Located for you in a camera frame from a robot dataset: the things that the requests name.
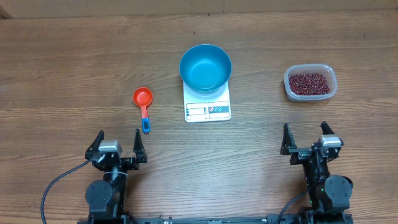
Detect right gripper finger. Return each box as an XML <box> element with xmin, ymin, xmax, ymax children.
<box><xmin>280</xmin><ymin>123</ymin><xmax>297</xmax><ymax>155</ymax></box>
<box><xmin>320</xmin><ymin>121</ymin><xmax>335</xmax><ymax>135</ymax></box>

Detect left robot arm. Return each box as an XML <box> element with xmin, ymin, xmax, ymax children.
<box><xmin>85</xmin><ymin>129</ymin><xmax>147</xmax><ymax>223</ymax></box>

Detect red adzuki beans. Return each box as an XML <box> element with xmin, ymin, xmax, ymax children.
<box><xmin>289</xmin><ymin>73</ymin><xmax>330</xmax><ymax>95</ymax></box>

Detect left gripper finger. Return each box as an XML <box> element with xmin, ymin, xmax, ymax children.
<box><xmin>85</xmin><ymin>130</ymin><xmax>104</xmax><ymax>159</ymax></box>
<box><xmin>133</xmin><ymin>129</ymin><xmax>147</xmax><ymax>163</ymax></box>

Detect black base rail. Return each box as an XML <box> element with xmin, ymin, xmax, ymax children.
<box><xmin>132</xmin><ymin>214</ymin><xmax>299</xmax><ymax>224</ymax></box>

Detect orange measuring scoop blue handle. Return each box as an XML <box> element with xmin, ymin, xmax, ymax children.
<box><xmin>132</xmin><ymin>86</ymin><xmax>154</xmax><ymax>135</ymax></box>

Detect white digital kitchen scale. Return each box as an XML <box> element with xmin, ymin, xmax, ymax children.
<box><xmin>183</xmin><ymin>83</ymin><xmax>231</xmax><ymax>123</ymax></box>

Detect clear plastic container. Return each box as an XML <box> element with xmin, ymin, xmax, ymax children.
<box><xmin>284</xmin><ymin>64</ymin><xmax>338</xmax><ymax>101</ymax></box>

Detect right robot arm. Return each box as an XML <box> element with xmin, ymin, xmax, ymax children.
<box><xmin>277</xmin><ymin>122</ymin><xmax>353</xmax><ymax>224</ymax></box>

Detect blue plastic bowl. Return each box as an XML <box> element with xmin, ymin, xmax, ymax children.
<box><xmin>179</xmin><ymin>44</ymin><xmax>233</xmax><ymax>94</ymax></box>

